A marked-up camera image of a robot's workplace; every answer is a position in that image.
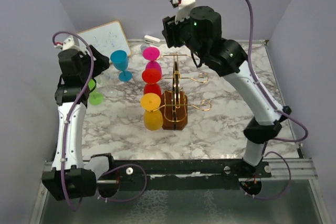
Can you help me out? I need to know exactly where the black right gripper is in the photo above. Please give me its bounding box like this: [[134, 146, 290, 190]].
[[163, 9, 206, 61]]

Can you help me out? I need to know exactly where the green wine glass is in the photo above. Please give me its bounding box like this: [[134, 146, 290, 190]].
[[88, 78, 104, 105]]

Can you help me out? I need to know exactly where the blue wine glass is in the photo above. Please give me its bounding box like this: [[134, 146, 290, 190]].
[[110, 50, 132, 82]]

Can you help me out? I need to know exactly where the pink wine glass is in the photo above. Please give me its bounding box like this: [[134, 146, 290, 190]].
[[142, 47, 162, 76]]

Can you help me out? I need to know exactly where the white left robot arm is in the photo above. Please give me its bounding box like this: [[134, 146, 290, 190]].
[[41, 46, 116, 201]]

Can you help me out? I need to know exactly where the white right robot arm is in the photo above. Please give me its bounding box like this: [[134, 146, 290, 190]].
[[162, 6, 291, 177]]

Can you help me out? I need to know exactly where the red wine glass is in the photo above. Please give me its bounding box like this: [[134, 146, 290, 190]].
[[142, 68, 162, 97]]

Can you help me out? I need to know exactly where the wooden rack base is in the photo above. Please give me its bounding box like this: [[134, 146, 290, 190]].
[[160, 90, 188, 131]]

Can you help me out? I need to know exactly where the yellow wine glass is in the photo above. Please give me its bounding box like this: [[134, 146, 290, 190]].
[[140, 93, 163, 131]]

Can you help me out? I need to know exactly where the white eraser box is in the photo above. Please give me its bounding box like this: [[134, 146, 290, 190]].
[[144, 35, 161, 46]]

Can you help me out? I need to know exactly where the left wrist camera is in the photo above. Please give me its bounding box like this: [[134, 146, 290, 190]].
[[54, 35, 88, 54]]

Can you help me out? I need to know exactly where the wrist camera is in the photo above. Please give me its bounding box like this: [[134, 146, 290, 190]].
[[170, 0, 196, 24], [54, 35, 88, 54]]

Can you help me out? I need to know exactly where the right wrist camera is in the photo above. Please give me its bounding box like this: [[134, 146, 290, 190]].
[[170, 0, 196, 24]]

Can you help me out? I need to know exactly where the small whiteboard gold frame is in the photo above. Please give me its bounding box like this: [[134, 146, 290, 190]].
[[78, 20, 133, 57]]

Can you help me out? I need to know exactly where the gold wire glass rack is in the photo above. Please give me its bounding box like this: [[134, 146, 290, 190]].
[[157, 52, 213, 131]]

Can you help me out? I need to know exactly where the black mounting rail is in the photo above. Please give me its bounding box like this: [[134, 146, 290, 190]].
[[98, 159, 271, 191]]

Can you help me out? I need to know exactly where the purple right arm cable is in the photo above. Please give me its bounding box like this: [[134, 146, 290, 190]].
[[178, 0, 309, 200]]

